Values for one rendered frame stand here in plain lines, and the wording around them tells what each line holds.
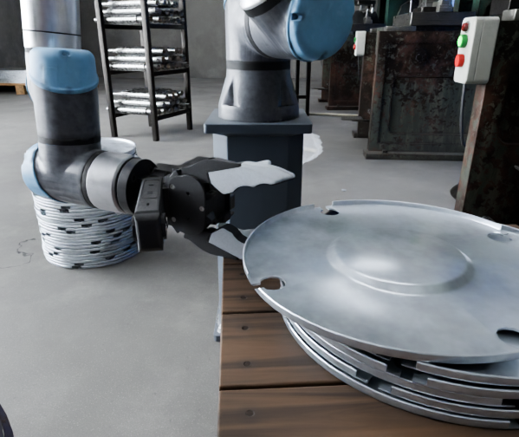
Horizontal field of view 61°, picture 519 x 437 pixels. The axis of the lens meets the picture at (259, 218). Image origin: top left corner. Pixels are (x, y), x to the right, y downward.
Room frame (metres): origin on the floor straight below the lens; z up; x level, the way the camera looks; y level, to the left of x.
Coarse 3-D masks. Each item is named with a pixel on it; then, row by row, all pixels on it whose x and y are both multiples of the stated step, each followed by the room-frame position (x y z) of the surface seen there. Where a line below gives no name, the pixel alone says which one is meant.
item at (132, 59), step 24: (96, 0) 2.82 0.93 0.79; (120, 0) 2.86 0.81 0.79; (144, 0) 2.69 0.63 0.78; (168, 0) 2.87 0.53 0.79; (120, 24) 2.95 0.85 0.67; (144, 24) 2.70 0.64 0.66; (168, 24) 2.90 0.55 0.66; (120, 48) 2.88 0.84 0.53; (144, 48) 2.81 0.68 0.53; (168, 48) 2.88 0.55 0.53; (120, 72) 2.93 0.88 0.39; (144, 72) 3.19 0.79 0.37; (168, 72) 2.86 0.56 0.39; (144, 96) 2.82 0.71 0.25; (168, 96) 2.79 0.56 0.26
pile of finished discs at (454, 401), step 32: (288, 320) 0.32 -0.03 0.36; (320, 352) 0.27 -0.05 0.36; (352, 352) 0.25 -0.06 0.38; (352, 384) 0.25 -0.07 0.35; (384, 384) 0.24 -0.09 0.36; (416, 384) 0.23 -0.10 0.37; (448, 384) 0.22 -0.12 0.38; (480, 384) 0.22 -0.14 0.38; (512, 384) 0.21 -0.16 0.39; (448, 416) 0.22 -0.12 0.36; (480, 416) 0.22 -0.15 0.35; (512, 416) 0.21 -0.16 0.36
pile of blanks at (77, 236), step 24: (48, 216) 1.08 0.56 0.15; (72, 216) 1.07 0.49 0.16; (96, 216) 1.08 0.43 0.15; (120, 216) 1.12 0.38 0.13; (48, 240) 1.10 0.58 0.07; (72, 240) 1.07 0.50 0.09; (96, 240) 1.08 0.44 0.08; (120, 240) 1.11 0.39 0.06; (72, 264) 1.07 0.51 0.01; (96, 264) 1.09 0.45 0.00
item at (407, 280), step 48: (288, 240) 0.41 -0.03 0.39; (336, 240) 0.39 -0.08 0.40; (384, 240) 0.39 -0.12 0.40; (432, 240) 0.39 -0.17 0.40; (480, 240) 0.41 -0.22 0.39; (288, 288) 0.31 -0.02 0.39; (336, 288) 0.31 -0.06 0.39; (384, 288) 0.31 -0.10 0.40; (432, 288) 0.31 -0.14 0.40; (480, 288) 0.31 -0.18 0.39; (336, 336) 0.24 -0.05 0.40; (384, 336) 0.25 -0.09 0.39; (432, 336) 0.25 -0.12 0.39; (480, 336) 0.25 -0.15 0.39
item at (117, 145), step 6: (102, 138) 1.35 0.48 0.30; (108, 138) 1.35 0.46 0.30; (114, 138) 1.34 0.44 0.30; (102, 144) 1.28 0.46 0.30; (108, 144) 1.28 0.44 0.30; (114, 144) 1.28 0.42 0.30; (120, 144) 1.28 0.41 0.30; (126, 144) 1.28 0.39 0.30; (132, 144) 1.28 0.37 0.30; (108, 150) 1.21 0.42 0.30; (114, 150) 1.21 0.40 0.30; (120, 150) 1.21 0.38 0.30; (126, 150) 1.21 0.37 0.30; (132, 150) 1.19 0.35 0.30
